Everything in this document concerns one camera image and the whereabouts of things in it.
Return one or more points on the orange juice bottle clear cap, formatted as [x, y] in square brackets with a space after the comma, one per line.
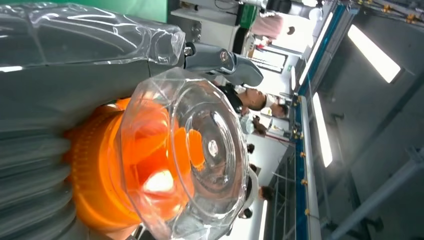
[99, 165]

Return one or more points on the person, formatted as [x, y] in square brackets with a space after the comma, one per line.
[256, 124]
[280, 107]
[261, 193]
[265, 26]
[253, 99]

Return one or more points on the white cabinet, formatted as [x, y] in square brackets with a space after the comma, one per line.
[212, 26]

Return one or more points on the green box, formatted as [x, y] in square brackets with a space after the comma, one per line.
[247, 15]

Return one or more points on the blue frame beam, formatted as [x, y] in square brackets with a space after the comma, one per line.
[300, 185]

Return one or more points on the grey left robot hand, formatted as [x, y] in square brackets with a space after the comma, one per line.
[66, 86]

